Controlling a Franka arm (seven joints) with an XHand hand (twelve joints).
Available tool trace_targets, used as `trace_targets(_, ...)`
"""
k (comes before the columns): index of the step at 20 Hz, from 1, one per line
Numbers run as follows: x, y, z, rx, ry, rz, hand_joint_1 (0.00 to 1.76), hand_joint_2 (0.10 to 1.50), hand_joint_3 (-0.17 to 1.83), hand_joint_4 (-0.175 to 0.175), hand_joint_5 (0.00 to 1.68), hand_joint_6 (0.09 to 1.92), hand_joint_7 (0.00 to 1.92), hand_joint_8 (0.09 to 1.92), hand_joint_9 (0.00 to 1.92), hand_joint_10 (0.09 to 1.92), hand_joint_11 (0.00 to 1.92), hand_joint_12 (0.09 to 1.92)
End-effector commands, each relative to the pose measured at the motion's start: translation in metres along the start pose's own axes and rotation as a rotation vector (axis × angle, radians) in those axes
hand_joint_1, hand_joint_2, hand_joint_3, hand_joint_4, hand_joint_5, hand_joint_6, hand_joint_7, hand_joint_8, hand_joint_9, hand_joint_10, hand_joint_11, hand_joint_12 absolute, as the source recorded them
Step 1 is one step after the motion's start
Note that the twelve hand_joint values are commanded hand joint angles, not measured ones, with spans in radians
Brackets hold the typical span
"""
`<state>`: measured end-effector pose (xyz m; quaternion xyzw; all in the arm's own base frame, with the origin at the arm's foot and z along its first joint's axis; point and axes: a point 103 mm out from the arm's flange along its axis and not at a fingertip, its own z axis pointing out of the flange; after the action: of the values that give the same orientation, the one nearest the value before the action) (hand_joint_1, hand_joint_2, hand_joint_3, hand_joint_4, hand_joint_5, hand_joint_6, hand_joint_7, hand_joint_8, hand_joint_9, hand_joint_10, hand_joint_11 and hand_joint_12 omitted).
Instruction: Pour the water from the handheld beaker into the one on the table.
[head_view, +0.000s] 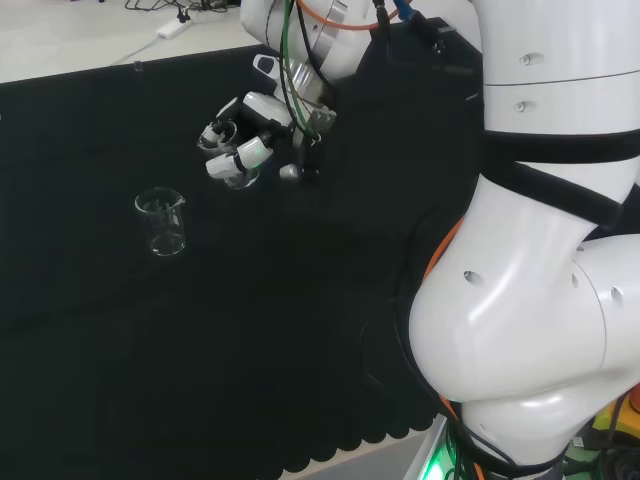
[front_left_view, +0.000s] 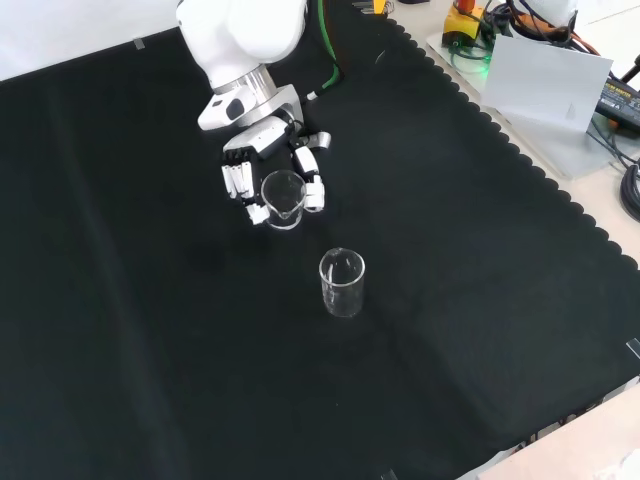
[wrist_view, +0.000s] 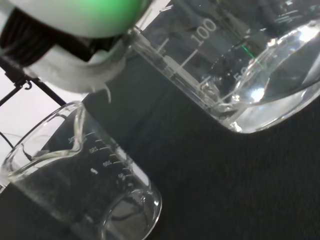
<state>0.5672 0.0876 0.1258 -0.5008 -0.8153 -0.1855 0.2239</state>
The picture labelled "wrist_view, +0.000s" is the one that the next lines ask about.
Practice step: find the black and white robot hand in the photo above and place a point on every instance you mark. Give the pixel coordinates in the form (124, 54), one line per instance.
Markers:
(75, 17)

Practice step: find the black tripod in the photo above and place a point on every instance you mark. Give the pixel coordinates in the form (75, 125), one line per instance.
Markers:
(47, 90)

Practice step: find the black table cloth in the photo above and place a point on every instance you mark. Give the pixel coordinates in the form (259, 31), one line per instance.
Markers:
(225, 187)

